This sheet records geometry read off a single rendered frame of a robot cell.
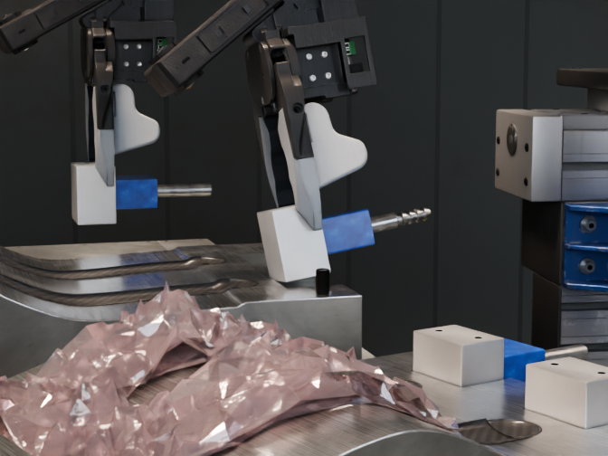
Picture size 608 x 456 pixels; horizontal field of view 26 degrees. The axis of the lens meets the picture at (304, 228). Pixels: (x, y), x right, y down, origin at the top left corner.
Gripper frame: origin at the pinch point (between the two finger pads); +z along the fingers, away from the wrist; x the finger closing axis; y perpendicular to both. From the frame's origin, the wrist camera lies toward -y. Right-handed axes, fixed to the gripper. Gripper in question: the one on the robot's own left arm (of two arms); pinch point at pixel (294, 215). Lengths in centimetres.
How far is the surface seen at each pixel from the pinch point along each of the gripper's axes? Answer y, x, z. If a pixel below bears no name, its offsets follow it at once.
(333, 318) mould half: -0.3, -6.7, 7.5
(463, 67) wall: 101, 203, -21
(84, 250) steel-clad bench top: -9, 76, 2
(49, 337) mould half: -20.1, -6.9, 4.7
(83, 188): -12.7, 25.5, -5.2
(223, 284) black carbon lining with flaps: -6.2, 1.2, 4.2
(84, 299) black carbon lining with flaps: -16.6, 1.3, 3.2
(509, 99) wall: 112, 202, -12
